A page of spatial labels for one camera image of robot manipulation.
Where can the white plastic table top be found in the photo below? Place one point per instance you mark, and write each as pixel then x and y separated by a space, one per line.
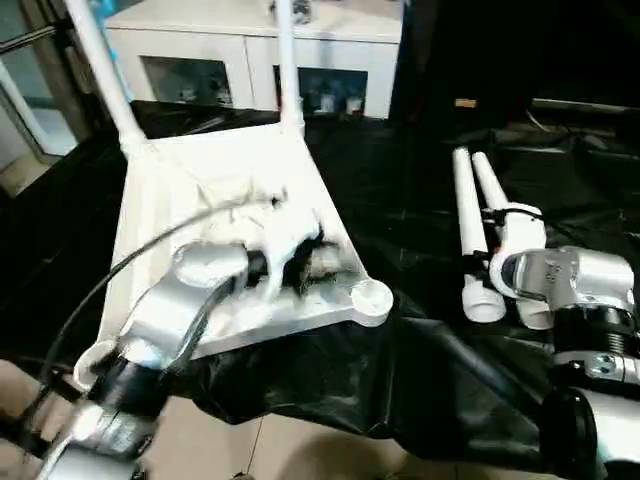
pixel 165 200

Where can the white plastic table leg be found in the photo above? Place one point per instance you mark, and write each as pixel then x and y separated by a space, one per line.
pixel 107 75
pixel 467 200
pixel 287 65
pixel 490 180

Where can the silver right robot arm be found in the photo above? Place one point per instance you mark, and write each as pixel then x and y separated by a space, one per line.
pixel 575 280

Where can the black mat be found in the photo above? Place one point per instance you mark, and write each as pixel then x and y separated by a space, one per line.
pixel 400 200

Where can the dark cabinet with gold label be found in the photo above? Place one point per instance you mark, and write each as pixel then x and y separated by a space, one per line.
pixel 460 50

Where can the white glass door cabinet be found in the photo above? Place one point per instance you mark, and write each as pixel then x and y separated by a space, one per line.
pixel 200 40

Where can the blue white patterned jar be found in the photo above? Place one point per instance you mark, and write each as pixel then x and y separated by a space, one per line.
pixel 302 11

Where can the metal framed glass door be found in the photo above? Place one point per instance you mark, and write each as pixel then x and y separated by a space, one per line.
pixel 35 90

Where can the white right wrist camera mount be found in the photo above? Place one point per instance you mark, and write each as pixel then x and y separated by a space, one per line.
pixel 520 235

